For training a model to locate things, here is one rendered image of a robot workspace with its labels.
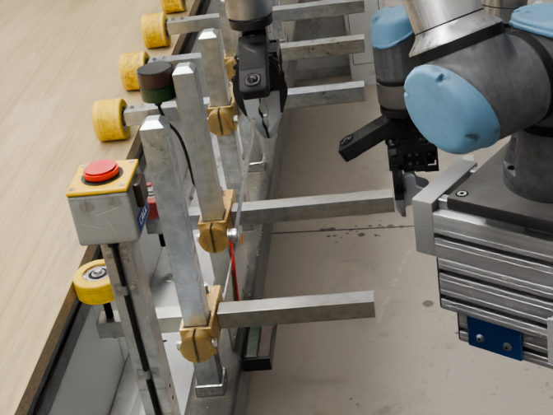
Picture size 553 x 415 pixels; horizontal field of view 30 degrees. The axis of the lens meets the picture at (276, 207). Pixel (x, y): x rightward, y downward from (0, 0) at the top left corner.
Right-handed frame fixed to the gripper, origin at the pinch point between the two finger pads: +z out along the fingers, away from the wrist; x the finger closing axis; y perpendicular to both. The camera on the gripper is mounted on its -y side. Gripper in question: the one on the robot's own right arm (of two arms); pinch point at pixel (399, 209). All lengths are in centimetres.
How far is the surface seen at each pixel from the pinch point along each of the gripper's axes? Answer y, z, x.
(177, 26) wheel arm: -48, -12, 73
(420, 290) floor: 2, 83, 96
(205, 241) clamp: -32.7, -2.1, -8.5
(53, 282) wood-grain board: -53, -7, -26
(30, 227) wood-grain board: -62, -7, -8
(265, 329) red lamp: -24.1, 12.4, -14.8
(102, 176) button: -31, -40, -57
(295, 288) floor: -35, 83, 102
